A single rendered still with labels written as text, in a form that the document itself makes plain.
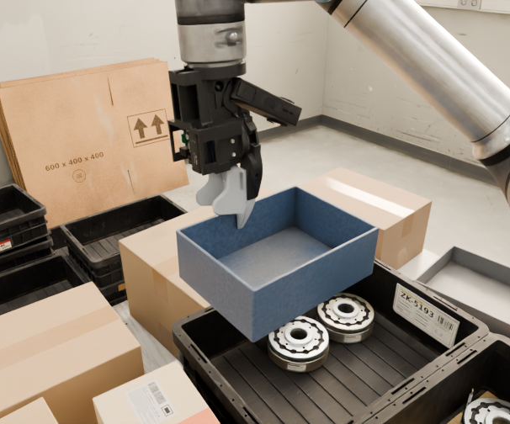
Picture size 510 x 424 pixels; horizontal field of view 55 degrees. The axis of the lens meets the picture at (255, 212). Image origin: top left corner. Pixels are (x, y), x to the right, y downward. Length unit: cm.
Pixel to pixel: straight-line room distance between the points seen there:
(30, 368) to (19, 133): 220
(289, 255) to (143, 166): 261
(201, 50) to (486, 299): 88
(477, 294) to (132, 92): 245
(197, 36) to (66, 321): 58
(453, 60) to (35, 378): 74
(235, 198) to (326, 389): 36
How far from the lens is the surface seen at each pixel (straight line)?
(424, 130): 389
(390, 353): 90
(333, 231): 67
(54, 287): 189
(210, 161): 57
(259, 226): 68
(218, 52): 54
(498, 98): 67
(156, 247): 102
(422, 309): 89
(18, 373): 88
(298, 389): 82
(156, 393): 70
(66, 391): 86
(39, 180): 302
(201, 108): 56
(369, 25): 64
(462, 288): 123
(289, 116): 63
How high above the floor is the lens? 144
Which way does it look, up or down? 29 degrees down
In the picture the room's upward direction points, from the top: straight up
